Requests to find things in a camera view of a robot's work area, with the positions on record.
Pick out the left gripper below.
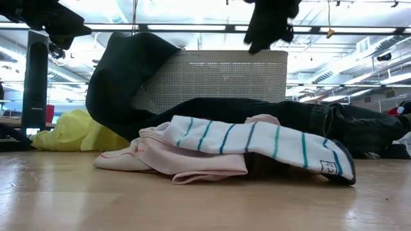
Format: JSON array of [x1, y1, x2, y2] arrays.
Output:
[[0, 0, 92, 51]]

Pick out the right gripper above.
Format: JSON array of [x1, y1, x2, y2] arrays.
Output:
[[243, 0, 302, 54]]

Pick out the white perforated plastic laundry basket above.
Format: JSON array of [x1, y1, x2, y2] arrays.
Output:
[[133, 49, 289, 114]]

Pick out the dark denim jeans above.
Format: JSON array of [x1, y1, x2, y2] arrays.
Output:
[[85, 31, 337, 155]]

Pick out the yellow garment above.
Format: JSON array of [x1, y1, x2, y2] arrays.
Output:
[[30, 108, 130, 152]]

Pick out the white blue-striped sock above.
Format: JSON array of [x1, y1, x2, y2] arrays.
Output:
[[162, 115, 356, 186]]

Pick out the pale pink sock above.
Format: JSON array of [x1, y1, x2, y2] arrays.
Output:
[[92, 114, 281, 185]]

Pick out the white grey patterned cloth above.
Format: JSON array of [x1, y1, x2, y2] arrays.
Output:
[[392, 131, 411, 151]]

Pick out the ceiling air vent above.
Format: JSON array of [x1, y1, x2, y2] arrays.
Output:
[[355, 35, 371, 54]]

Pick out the red background object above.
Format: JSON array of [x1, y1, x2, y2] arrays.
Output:
[[385, 105, 406, 117]]

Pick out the hanging ceiling cable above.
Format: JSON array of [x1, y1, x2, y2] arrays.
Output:
[[130, 0, 139, 36]]

